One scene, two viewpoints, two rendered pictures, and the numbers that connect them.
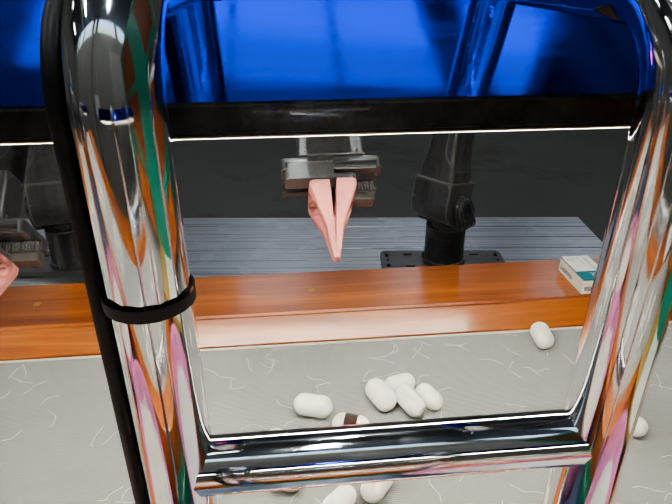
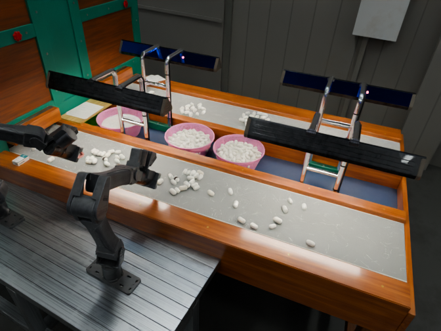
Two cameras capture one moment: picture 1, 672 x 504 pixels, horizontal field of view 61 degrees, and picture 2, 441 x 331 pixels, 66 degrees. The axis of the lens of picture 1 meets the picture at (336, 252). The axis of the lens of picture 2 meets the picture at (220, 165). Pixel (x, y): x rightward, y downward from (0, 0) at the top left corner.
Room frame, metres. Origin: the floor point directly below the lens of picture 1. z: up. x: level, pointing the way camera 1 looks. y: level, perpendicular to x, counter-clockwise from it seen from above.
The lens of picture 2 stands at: (1.31, 1.06, 1.72)
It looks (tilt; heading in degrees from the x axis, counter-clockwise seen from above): 36 degrees down; 206
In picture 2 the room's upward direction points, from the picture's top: 3 degrees clockwise
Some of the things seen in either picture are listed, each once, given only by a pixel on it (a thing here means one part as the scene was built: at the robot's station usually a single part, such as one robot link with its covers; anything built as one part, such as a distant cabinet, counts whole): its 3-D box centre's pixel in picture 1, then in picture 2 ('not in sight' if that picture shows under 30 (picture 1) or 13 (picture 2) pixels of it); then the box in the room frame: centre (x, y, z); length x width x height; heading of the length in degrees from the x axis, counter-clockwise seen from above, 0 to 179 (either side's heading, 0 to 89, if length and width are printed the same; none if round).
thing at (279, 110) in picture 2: not in sight; (249, 114); (-0.56, 0.34, 0.67); 1.81 x 0.12 x 0.19; 96
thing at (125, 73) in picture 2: not in sight; (115, 78); (-0.26, -0.51, 0.83); 0.30 x 0.06 x 0.07; 6
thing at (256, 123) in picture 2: not in sight; (329, 144); (0.21, 0.96, 1.08); 0.62 x 0.08 x 0.07; 96
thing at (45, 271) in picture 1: (70, 244); (111, 268); (0.82, 0.43, 0.71); 0.20 x 0.07 x 0.08; 90
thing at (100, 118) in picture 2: not in sight; (121, 124); (0.05, -0.21, 0.72); 0.27 x 0.27 x 0.10
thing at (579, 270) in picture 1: (584, 274); (20, 159); (0.61, -0.30, 0.78); 0.06 x 0.04 x 0.02; 6
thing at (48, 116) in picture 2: not in sight; (34, 124); (0.41, -0.44, 0.83); 0.30 x 0.06 x 0.07; 6
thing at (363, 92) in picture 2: not in sight; (334, 127); (-0.27, 0.91, 0.90); 0.20 x 0.19 x 0.45; 96
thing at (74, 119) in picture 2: not in sight; (89, 108); (0.07, -0.42, 0.77); 0.33 x 0.15 x 0.01; 6
